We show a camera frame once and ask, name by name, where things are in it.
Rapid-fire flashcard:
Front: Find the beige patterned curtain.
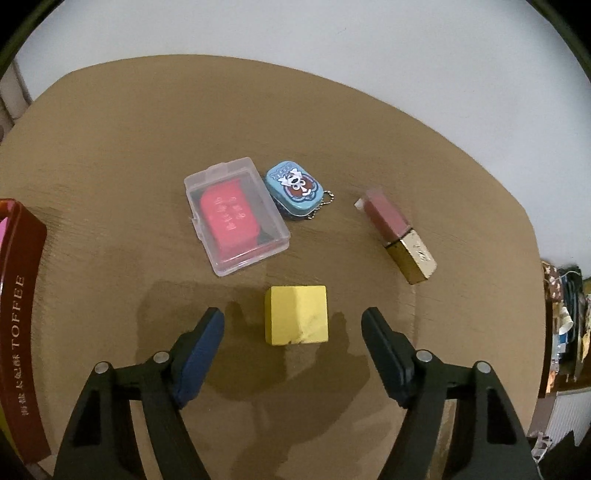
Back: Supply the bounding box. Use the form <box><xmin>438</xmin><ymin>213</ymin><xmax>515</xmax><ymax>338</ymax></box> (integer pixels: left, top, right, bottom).
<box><xmin>0</xmin><ymin>60</ymin><xmax>34</xmax><ymax>137</ymax></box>

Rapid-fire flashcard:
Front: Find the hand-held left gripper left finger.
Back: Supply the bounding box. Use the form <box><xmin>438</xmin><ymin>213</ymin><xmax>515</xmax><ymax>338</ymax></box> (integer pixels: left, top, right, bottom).
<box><xmin>54</xmin><ymin>307</ymin><xmax>226</xmax><ymax>480</ymax></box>

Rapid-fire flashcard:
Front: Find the red tin box gold inside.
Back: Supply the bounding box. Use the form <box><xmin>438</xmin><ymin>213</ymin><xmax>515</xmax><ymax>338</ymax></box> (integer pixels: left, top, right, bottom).
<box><xmin>0</xmin><ymin>198</ymin><xmax>51</xmax><ymax>467</ymax></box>

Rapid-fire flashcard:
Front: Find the yellow cube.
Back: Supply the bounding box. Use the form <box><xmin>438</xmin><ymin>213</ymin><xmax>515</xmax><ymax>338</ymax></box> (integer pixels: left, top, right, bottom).
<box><xmin>264</xmin><ymin>285</ymin><xmax>330</xmax><ymax>346</ymax></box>

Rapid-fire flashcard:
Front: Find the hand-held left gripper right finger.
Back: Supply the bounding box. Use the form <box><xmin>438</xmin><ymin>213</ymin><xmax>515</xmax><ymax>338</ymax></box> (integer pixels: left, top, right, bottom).
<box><xmin>361</xmin><ymin>307</ymin><xmax>541</xmax><ymax>480</ymax></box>

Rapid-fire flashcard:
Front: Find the colourful clutter pile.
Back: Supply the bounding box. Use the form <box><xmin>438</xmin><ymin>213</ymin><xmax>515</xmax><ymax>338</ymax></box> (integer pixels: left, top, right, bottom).
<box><xmin>540</xmin><ymin>261</ymin><xmax>591</xmax><ymax>398</ymax></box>

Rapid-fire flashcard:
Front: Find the white radiator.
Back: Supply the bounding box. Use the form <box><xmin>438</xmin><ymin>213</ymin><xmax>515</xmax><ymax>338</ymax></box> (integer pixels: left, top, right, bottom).
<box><xmin>531</xmin><ymin>390</ymin><xmax>591</xmax><ymax>462</ymax></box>

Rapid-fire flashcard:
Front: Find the clear case with red insert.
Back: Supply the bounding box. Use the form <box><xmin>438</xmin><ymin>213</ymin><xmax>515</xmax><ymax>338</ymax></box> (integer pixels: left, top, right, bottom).
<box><xmin>184</xmin><ymin>157</ymin><xmax>293</xmax><ymax>278</ymax></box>

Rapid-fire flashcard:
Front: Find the small blue keychain tin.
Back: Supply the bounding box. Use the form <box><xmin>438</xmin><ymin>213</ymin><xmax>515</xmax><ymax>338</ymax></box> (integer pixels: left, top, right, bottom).
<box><xmin>264</xmin><ymin>161</ymin><xmax>335</xmax><ymax>223</ymax></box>

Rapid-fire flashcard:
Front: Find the dark red lipstick gold cap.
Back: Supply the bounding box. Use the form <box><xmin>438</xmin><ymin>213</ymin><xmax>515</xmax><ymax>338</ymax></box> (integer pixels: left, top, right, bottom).
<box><xmin>355</xmin><ymin>187</ymin><xmax>438</xmax><ymax>285</ymax></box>

